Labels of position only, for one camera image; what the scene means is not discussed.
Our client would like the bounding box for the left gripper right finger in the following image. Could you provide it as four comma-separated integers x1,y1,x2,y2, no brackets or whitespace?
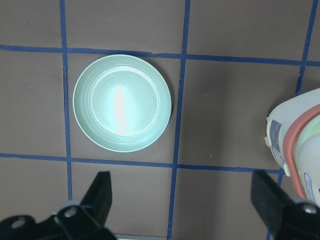
250,170,320,240

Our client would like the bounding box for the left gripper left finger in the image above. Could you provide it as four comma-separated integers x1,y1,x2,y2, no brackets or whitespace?
0,171,115,240

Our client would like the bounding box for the white rice cooker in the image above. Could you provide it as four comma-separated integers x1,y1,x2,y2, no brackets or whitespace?
264,89,320,205

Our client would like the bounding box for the left green plate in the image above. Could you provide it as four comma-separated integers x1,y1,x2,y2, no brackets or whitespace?
72,54,172,153

